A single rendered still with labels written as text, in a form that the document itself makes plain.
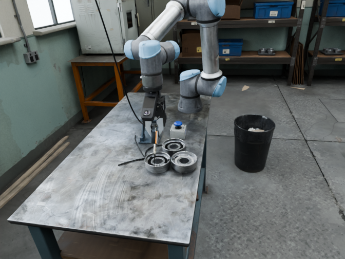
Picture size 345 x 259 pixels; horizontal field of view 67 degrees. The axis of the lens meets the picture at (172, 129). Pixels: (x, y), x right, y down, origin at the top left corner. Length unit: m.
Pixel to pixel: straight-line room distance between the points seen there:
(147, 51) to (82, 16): 2.48
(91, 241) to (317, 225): 1.49
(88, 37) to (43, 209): 2.59
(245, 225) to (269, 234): 0.16
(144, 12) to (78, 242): 4.15
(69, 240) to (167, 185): 0.49
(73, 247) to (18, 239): 1.01
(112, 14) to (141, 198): 2.53
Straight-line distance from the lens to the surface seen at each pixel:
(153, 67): 0.91
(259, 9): 4.43
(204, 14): 1.27
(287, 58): 4.50
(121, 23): 3.18
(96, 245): 1.18
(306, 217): 2.13
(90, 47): 3.37
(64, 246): 1.22
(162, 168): 1.02
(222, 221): 1.95
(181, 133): 1.24
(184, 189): 0.96
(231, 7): 4.36
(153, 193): 0.96
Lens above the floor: 1.44
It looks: 28 degrees down
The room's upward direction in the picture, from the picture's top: 3 degrees counter-clockwise
